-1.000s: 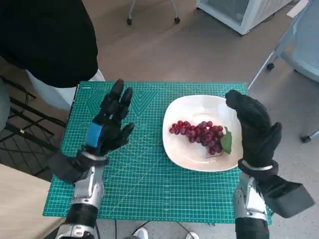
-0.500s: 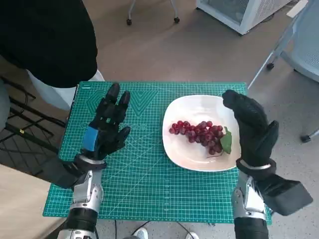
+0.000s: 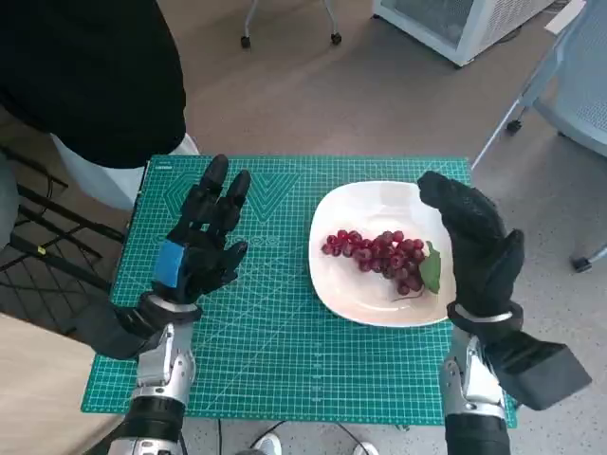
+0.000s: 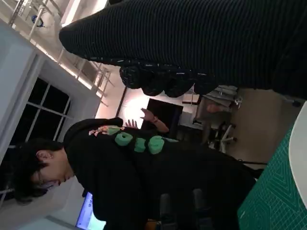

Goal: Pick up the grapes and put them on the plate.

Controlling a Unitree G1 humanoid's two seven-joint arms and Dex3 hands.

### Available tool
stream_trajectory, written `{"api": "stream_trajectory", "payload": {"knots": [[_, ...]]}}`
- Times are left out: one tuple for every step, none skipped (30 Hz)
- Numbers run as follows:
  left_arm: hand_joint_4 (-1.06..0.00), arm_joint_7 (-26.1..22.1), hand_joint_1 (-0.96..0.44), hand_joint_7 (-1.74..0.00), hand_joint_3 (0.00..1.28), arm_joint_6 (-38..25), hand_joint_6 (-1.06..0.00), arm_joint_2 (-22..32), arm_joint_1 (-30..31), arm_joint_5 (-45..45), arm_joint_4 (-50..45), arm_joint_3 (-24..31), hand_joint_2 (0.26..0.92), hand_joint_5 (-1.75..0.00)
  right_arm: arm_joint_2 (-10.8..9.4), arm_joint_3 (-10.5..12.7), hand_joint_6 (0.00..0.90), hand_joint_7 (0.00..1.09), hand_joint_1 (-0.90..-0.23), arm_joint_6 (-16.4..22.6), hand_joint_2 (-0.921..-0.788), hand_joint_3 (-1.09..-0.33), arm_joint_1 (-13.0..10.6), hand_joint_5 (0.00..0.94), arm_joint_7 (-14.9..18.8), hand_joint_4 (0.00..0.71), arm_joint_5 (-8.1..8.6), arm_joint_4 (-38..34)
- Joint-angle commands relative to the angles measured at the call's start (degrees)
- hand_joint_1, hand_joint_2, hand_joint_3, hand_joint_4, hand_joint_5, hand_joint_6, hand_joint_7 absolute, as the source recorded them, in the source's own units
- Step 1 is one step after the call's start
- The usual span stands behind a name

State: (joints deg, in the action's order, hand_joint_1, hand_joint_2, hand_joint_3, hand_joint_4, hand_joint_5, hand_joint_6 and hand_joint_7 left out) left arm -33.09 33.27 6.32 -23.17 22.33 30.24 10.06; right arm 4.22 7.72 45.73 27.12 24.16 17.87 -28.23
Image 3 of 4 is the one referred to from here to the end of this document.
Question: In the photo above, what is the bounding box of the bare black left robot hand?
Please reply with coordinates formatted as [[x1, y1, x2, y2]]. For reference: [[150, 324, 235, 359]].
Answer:
[[152, 154, 251, 309]]

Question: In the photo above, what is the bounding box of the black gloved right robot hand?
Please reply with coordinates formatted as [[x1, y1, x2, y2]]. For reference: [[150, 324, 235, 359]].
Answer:
[[416, 170, 526, 318]]

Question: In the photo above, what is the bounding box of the red toy grape bunch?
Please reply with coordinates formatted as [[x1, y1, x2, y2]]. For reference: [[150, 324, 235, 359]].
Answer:
[[322, 229, 442, 302]]

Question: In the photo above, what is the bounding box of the white square plate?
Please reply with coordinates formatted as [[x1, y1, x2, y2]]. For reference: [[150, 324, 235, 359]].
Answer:
[[307, 181, 459, 327]]

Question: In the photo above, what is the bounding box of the green cutting mat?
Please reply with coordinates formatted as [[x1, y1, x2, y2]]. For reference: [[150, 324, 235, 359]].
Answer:
[[79, 154, 521, 428]]

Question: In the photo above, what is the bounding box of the light blue chair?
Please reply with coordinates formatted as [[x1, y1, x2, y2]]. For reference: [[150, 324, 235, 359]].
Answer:
[[470, 0, 607, 274]]

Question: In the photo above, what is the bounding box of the rolling chair base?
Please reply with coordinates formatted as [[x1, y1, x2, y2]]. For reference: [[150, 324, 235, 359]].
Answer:
[[240, 0, 343, 48]]

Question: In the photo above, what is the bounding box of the light wooden desk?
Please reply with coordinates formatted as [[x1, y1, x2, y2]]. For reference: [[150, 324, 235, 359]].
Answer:
[[0, 312, 124, 455]]

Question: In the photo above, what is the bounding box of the person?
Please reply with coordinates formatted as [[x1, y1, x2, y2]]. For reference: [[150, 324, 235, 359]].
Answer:
[[0, 0, 200, 212]]

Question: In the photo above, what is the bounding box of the white cabinet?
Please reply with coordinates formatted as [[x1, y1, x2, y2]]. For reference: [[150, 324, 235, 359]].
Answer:
[[372, 0, 561, 68]]

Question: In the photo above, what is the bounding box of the beige card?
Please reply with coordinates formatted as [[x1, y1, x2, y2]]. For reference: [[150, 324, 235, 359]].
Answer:
[[543, 0, 584, 35]]

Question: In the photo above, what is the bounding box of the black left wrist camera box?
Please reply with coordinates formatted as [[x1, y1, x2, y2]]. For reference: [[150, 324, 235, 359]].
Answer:
[[70, 302, 162, 360]]

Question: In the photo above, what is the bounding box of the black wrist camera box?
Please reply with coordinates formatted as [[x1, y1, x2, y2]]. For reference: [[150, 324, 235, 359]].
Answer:
[[483, 329, 594, 412], [70, 302, 162, 360]]

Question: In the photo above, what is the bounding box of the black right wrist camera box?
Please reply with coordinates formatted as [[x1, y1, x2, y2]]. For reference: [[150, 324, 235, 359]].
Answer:
[[483, 329, 594, 412]]

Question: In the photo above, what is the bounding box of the black wire rack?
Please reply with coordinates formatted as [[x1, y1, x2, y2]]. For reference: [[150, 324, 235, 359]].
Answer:
[[0, 144, 127, 337]]

